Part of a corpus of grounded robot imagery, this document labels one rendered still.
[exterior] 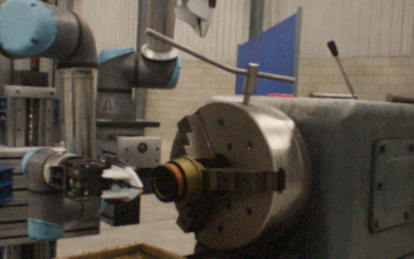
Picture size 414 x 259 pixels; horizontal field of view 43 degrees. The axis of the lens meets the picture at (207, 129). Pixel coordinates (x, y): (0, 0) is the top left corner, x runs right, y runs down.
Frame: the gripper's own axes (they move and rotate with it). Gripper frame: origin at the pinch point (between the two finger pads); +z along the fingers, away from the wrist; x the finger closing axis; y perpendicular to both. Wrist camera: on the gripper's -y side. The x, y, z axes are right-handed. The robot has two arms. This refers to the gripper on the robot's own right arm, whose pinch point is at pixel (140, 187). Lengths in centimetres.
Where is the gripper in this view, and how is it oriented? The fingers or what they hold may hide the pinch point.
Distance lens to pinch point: 95.1
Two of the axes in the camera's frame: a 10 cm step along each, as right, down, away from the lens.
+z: 7.0, 0.8, -7.1
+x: 0.5, -10.0, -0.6
